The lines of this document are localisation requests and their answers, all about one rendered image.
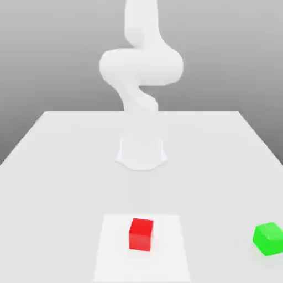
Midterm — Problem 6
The small red cube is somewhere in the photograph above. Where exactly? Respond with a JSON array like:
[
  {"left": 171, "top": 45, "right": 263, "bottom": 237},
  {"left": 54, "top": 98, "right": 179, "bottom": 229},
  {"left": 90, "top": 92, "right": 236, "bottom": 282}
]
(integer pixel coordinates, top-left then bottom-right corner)
[{"left": 128, "top": 217, "right": 154, "bottom": 253}]

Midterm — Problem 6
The small green cube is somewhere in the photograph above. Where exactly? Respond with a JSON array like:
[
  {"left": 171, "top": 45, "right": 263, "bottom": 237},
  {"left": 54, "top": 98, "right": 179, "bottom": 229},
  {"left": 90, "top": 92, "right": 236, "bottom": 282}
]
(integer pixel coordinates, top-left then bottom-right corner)
[{"left": 252, "top": 222, "right": 283, "bottom": 258}]

